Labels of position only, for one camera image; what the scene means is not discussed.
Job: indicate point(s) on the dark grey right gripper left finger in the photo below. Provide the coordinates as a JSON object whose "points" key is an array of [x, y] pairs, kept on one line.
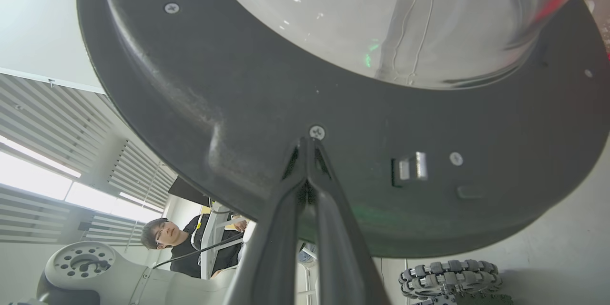
{"points": [[274, 243]]}

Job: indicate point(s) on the person in black shirt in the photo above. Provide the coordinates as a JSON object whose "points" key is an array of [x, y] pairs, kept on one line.
{"points": [[183, 248]]}

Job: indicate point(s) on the grey omni wheel with rollers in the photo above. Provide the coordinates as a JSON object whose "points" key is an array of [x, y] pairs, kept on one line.
{"points": [[450, 276]]}

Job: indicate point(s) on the bright ceiling light strip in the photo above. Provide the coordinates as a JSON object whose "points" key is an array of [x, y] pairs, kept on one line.
{"points": [[43, 183]]}

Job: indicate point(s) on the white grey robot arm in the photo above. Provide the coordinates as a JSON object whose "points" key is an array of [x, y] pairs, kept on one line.
{"points": [[119, 276]]}

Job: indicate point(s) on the black flat monitor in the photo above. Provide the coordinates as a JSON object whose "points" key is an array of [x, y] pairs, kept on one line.
{"points": [[187, 191]]}

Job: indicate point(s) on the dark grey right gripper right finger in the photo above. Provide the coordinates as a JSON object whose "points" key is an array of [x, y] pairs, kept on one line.
{"points": [[340, 252]]}

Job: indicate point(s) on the white metal frame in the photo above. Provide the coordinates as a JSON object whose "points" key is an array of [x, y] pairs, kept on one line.
{"points": [[209, 238]]}

